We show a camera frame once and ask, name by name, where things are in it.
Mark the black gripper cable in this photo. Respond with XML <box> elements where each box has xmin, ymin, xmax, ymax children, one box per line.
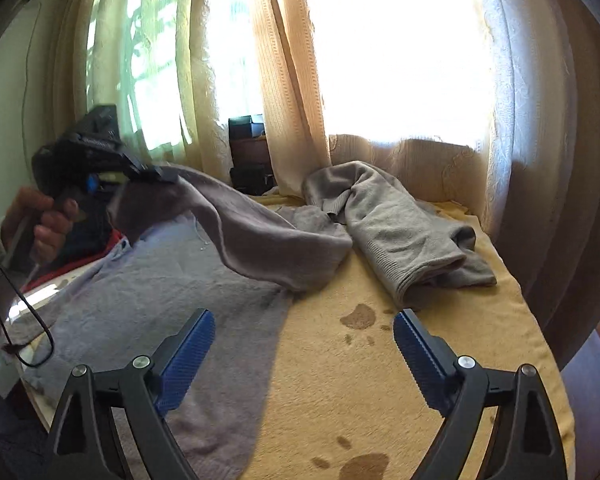
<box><xmin>0</xmin><ymin>256</ymin><xmax>56</xmax><ymax>367</ymax></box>

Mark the cream lace curtain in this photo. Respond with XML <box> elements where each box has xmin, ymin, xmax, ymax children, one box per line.
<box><xmin>50</xmin><ymin>0</ymin><xmax>276</xmax><ymax>196</ymax></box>

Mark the peach ribbed curtain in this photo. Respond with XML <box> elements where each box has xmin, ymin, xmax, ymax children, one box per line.
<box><xmin>260</xmin><ymin>0</ymin><xmax>496</xmax><ymax>206</ymax></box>

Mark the person's left hand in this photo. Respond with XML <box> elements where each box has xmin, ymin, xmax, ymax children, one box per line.
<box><xmin>1</xmin><ymin>187</ymin><xmax>79</xmax><ymax>266</ymax></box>

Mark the small black box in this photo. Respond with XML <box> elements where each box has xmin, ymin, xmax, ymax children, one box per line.
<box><xmin>228</xmin><ymin>115</ymin><xmax>267</xmax><ymax>141</ymax></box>

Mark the yellow paw print blanket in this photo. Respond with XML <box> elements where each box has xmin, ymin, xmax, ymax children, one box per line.
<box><xmin>7</xmin><ymin>192</ymin><xmax>578</xmax><ymax>480</ymax></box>

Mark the large black box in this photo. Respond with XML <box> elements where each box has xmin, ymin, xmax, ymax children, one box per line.
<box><xmin>229</xmin><ymin>165</ymin><xmax>277</xmax><ymax>196</ymax></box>

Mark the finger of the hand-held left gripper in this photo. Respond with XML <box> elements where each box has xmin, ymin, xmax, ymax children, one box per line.
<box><xmin>124</xmin><ymin>160</ymin><xmax>180</xmax><ymax>187</ymax></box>

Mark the white lace curtain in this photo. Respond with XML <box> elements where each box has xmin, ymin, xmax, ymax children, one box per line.
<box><xmin>465</xmin><ymin>0</ymin><xmax>600</xmax><ymax>321</ymax></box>

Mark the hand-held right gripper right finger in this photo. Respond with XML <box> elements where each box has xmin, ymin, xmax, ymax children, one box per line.
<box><xmin>393</xmin><ymin>308</ymin><xmax>566</xmax><ymax>480</ymax></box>

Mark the mauve grey knit sweater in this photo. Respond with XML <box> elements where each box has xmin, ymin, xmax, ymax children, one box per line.
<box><xmin>2</xmin><ymin>162</ymin><xmax>353</xmax><ymax>476</ymax></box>

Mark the red knit garment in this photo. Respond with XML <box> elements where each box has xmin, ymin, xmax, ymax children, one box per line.
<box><xmin>20</xmin><ymin>230</ymin><xmax>131</xmax><ymax>291</ymax></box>

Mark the dark quilted jacket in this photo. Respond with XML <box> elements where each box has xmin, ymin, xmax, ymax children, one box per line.
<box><xmin>0</xmin><ymin>355</ymin><xmax>56</xmax><ymax>480</ymax></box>

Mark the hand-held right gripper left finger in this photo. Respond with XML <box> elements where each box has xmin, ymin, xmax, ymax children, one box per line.
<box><xmin>45</xmin><ymin>308</ymin><xmax>217</xmax><ymax>480</ymax></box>

